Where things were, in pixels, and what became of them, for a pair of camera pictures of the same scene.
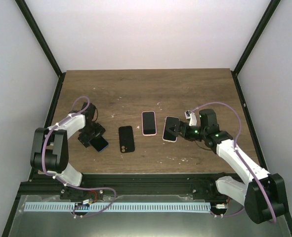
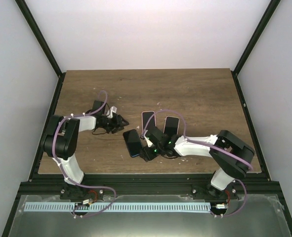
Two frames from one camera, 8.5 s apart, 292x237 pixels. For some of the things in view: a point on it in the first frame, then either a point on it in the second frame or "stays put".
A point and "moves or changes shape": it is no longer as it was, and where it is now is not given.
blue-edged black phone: (99, 143) → (133, 142)
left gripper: (84, 140) → (117, 124)
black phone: (171, 127) stays put
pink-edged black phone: (148, 123) stays put
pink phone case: (149, 123) stays put
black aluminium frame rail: (43, 184) stays put
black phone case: (126, 139) moves or changes shape
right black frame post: (271, 8) stays put
